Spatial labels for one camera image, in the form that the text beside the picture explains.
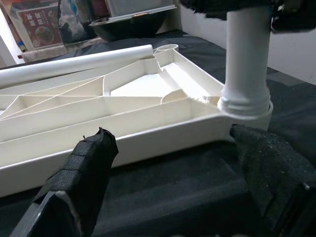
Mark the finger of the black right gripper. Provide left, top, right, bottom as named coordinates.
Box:
left=268, top=9, right=316, bottom=34
left=180, top=0, right=316, bottom=22

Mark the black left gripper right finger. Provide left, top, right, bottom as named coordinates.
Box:
left=229, top=123, right=316, bottom=237

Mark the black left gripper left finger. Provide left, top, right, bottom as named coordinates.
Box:
left=8, top=127, right=119, bottom=237

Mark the white plastic table leg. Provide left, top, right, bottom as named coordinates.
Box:
left=0, top=44, right=155, bottom=89
left=218, top=8, right=272, bottom=119

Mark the white plastic children table top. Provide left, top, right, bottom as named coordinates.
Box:
left=0, top=43, right=275, bottom=198

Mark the clear plastic container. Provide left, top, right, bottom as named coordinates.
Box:
left=105, top=0, right=178, bottom=22

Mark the black round bowl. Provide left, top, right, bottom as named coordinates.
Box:
left=88, top=9, right=171, bottom=41

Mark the beige stone counter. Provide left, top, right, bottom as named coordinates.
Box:
left=22, top=37, right=104, bottom=62

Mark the red food poster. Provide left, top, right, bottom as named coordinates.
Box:
left=17, top=6, right=62, bottom=49

